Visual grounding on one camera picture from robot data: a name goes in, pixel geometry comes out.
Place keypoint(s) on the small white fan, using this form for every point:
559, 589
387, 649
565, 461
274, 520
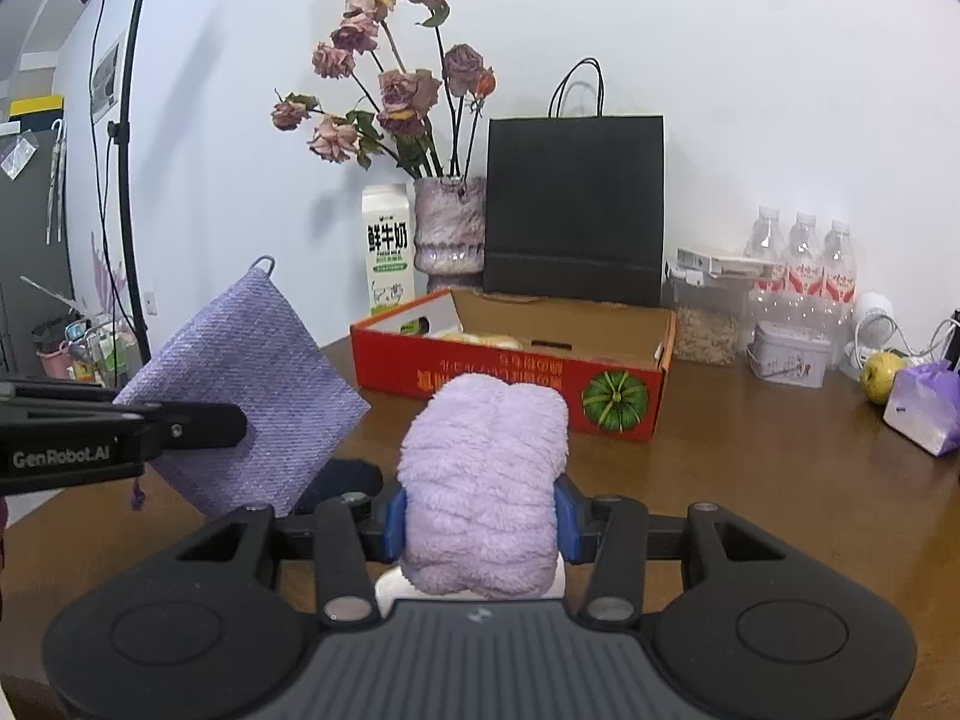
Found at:
874, 311

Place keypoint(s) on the black power adapter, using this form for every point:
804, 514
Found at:
954, 341

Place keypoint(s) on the purple tissue pack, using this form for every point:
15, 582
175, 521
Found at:
922, 412

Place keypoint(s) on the wall picture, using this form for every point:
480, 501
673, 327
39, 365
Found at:
105, 79

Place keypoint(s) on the black light stand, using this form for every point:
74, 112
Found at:
122, 187

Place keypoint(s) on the dried rose bouquet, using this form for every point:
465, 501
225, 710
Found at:
405, 94

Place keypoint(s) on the pale tin box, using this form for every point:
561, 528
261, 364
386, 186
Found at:
787, 356

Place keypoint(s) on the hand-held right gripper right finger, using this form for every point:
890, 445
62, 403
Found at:
570, 521

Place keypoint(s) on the clear water bottle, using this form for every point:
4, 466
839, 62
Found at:
802, 255
838, 262
765, 247

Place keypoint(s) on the yellow green apple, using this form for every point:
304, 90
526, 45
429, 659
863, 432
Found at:
881, 379

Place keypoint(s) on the white green milk carton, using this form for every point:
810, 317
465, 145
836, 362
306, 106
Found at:
388, 247

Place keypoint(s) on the purple fluffy towel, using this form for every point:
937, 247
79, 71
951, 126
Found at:
480, 480

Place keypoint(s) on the dark grey cabinet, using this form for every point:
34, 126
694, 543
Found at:
30, 240

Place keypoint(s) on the black paper bag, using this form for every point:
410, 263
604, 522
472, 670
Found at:
574, 202

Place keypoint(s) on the red cardboard box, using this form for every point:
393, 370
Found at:
510, 382

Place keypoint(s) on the purple woven cloth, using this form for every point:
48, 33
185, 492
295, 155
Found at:
255, 360

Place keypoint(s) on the clear plastic food container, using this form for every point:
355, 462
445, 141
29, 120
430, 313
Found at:
705, 330

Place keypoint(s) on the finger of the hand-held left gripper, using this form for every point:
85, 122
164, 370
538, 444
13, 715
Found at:
202, 427

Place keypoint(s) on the white yellow plush toy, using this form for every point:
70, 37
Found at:
480, 339

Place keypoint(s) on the pink mottled vase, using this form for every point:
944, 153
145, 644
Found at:
450, 232

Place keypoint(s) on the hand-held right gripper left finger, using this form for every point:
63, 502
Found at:
395, 521

